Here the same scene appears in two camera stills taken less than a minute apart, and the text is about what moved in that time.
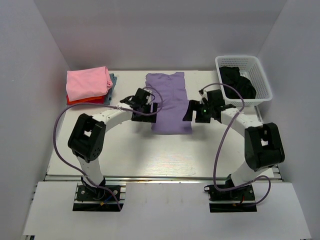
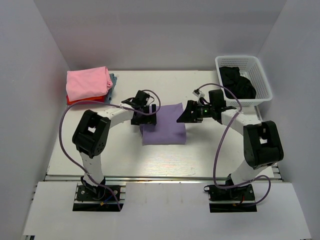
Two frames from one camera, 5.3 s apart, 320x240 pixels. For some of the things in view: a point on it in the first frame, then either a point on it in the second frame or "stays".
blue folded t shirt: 107,97 stays
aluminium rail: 157,178 stays
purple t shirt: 170,119 -> 166,130
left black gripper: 146,116 stays
